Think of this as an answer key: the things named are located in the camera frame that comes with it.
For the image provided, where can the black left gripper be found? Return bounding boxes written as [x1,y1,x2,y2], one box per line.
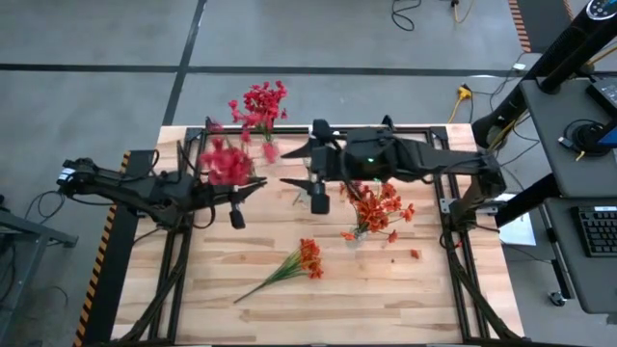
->
[166,171,269,230]

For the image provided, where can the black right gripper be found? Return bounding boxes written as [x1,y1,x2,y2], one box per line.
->
[279,119,389,216]

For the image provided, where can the red artificial flower bunch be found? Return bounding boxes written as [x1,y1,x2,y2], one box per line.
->
[240,79,289,144]
[198,120,281,188]
[228,98,271,144]

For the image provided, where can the conical ribbed glass vase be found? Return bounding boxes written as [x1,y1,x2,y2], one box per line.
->
[262,134,285,166]

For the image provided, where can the orange artificial flower bunch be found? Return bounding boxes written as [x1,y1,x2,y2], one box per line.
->
[339,180,387,242]
[365,181,416,232]
[232,237,325,306]

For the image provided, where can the diamond-cut glass vase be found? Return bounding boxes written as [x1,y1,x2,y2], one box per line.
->
[344,226,370,250]

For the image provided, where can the single orange flower sprig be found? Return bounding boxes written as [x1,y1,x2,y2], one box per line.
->
[375,228,401,245]

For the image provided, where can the yellow black hazard tape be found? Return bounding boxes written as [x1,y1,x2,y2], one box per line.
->
[72,151,132,347]

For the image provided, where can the black desk support bar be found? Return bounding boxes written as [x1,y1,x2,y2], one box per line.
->
[494,173,563,228]

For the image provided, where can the white paper sheet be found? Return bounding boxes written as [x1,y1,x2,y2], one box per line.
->
[486,191,538,248]

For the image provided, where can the grey metal stand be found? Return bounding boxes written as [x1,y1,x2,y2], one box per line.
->
[0,194,80,347]

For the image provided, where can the grey desk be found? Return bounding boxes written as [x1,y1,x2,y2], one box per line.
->
[543,196,617,315]
[519,76,617,200]

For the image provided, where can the orange black hazard tape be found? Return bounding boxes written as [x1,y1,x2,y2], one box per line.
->
[507,0,532,54]

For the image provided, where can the black tower fan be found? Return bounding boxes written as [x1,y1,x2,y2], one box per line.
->
[470,0,617,149]

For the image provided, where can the round black desk device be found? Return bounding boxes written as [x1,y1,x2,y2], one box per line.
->
[562,118,617,158]

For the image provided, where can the black keyboard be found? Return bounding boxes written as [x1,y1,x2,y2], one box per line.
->
[571,204,617,258]

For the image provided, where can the dark laptop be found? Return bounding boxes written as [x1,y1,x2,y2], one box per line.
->
[584,75,617,120]

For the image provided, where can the black metal table frame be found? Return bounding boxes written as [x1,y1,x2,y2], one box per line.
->
[115,114,531,347]

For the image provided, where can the black sleeved cable bundle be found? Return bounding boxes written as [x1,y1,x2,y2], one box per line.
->
[115,226,190,346]
[445,230,524,344]

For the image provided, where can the yellow power plug cable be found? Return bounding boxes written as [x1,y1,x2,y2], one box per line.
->
[446,83,474,125]

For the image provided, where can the black floor cable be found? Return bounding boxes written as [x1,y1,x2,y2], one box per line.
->
[23,190,67,224]
[389,0,422,33]

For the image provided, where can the yellow floor cable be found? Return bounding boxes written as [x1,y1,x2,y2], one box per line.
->
[450,0,477,24]

